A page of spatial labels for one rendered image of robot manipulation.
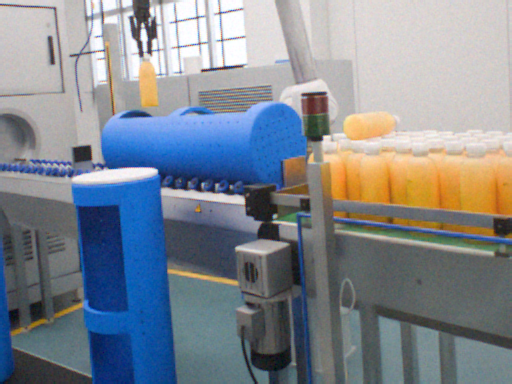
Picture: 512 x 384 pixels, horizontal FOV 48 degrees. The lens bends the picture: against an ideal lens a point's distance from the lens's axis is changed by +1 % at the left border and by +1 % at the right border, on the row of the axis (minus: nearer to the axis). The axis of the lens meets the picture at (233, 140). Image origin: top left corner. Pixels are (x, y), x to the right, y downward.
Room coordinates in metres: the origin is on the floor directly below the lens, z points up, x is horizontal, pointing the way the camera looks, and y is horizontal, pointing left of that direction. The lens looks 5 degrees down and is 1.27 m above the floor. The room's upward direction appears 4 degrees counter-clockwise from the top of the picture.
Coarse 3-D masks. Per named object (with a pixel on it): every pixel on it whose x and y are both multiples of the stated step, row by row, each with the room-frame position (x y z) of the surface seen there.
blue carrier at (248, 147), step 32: (128, 128) 2.26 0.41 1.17; (160, 128) 2.10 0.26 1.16; (192, 128) 1.97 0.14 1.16; (224, 128) 1.85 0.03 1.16; (256, 128) 1.77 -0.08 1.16; (288, 128) 1.88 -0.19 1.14; (128, 160) 2.25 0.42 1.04; (160, 160) 2.10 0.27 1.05; (192, 160) 1.96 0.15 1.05; (224, 160) 1.84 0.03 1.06; (256, 160) 1.77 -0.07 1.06
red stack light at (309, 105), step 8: (320, 96) 1.26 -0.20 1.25; (328, 96) 1.28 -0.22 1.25; (304, 104) 1.27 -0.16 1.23; (312, 104) 1.26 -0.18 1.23; (320, 104) 1.26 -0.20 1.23; (328, 104) 1.27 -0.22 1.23; (304, 112) 1.27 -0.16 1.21; (312, 112) 1.26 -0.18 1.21; (320, 112) 1.26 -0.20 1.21; (328, 112) 1.27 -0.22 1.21
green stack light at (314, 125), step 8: (304, 120) 1.27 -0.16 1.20; (312, 120) 1.26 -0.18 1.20; (320, 120) 1.26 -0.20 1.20; (328, 120) 1.27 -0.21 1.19; (304, 128) 1.28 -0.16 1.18; (312, 128) 1.26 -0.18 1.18; (320, 128) 1.26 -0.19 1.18; (328, 128) 1.27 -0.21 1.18; (304, 136) 1.28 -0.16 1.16; (312, 136) 1.26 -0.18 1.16
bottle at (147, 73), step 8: (144, 64) 2.40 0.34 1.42; (152, 64) 2.41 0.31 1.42; (144, 72) 2.39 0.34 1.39; (152, 72) 2.40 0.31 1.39; (144, 80) 2.39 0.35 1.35; (152, 80) 2.40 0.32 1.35; (144, 88) 2.39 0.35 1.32; (152, 88) 2.40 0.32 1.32; (144, 96) 2.39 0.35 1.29; (152, 96) 2.39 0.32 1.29; (144, 104) 2.39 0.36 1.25; (152, 104) 2.39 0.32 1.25
